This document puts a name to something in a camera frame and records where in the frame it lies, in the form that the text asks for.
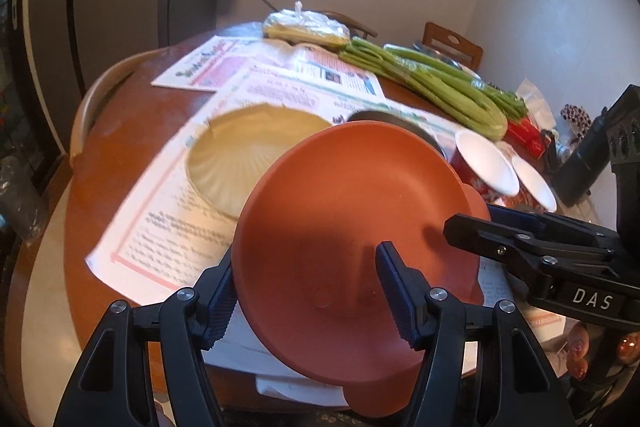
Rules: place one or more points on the newspaper sheet with colour photos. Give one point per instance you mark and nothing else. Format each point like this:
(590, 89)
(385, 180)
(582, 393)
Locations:
(335, 74)

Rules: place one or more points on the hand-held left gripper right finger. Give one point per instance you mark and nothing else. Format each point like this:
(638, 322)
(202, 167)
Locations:
(395, 297)

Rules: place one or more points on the wooden chair with oval mark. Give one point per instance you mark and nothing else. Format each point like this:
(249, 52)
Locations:
(452, 42)

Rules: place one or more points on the clear plastic bag of corn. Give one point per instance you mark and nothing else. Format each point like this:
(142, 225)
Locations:
(305, 27)

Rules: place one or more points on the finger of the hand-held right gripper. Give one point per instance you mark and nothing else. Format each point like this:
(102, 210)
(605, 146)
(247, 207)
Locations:
(520, 219)
(500, 252)

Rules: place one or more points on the light wooden chair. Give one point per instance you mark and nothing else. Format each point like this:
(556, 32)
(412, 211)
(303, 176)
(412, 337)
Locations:
(95, 97)

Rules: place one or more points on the orange plate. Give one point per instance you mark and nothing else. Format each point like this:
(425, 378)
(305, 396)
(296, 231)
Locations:
(350, 207)

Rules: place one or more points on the celery bunch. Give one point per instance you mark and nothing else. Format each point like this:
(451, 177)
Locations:
(440, 92)
(470, 77)

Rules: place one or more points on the beige ribbed plate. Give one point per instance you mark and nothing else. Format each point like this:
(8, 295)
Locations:
(235, 157)

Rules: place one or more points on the large newspaper sheet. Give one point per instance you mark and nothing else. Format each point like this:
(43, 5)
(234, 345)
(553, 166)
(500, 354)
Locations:
(150, 232)

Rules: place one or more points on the wooden chair with curved back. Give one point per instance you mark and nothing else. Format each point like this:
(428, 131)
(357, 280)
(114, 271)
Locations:
(357, 24)

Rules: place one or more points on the newspaper sheet with green header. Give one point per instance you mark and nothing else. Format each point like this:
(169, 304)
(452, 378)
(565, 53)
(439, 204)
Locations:
(215, 62)

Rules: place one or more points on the person's right hand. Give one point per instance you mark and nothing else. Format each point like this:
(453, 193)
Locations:
(580, 347)

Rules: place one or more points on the black-and-white patterned cup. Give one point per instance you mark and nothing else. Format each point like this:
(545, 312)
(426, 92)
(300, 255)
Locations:
(575, 117)

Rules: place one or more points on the red and white paper bowl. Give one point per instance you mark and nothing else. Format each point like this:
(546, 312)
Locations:
(535, 184)
(485, 162)

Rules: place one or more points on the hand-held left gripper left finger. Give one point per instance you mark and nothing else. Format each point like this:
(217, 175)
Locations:
(220, 302)

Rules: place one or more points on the red tissue box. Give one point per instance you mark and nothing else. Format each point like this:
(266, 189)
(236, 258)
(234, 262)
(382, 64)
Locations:
(525, 137)

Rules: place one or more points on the metal bowl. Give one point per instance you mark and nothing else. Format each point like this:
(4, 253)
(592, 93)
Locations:
(385, 116)

